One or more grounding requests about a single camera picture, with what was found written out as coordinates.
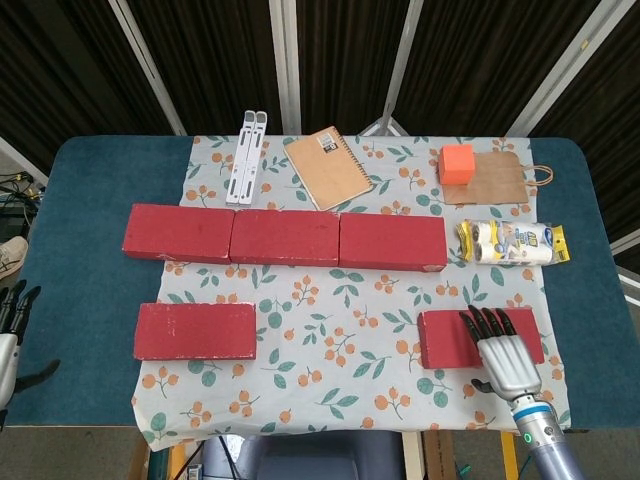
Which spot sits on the white tripod stand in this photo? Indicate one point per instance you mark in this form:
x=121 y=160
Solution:
x=385 y=125

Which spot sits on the blue felt table cover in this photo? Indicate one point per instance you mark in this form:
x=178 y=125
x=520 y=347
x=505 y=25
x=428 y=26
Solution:
x=90 y=280

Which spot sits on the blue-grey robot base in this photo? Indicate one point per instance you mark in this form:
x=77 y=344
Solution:
x=310 y=457

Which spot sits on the cardboard box under table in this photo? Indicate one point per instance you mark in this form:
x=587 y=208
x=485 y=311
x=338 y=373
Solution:
x=437 y=455

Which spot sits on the red rectangular foam block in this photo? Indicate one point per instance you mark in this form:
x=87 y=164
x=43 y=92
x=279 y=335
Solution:
x=282 y=237
x=445 y=340
x=195 y=330
x=177 y=232
x=392 y=242

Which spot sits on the white folding laptop stand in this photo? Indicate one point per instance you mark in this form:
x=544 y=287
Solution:
x=245 y=165

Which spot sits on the white sneaker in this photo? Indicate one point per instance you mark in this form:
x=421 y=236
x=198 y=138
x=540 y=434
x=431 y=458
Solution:
x=11 y=255

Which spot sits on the dark folding partition screen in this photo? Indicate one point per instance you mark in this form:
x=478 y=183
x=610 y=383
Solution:
x=225 y=60

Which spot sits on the orange cube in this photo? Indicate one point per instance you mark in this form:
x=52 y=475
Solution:
x=456 y=165

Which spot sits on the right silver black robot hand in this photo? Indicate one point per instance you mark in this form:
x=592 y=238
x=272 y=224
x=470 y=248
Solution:
x=507 y=362

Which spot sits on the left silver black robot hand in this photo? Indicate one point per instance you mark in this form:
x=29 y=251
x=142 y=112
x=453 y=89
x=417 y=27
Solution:
x=7 y=352

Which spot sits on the brown paper bag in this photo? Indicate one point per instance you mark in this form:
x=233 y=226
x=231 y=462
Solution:
x=500 y=182

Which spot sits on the brown spiral notebook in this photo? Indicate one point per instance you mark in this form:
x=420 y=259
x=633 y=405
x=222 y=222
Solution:
x=330 y=170

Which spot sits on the floral tablecloth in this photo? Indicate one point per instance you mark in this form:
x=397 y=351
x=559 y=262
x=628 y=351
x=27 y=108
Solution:
x=320 y=310

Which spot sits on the yellow pack of white rolls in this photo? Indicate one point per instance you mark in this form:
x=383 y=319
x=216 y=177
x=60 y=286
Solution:
x=510 y=242

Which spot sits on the yellow table leg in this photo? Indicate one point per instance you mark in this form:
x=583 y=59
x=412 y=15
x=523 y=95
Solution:
x=176 y=465
x=509 y=457

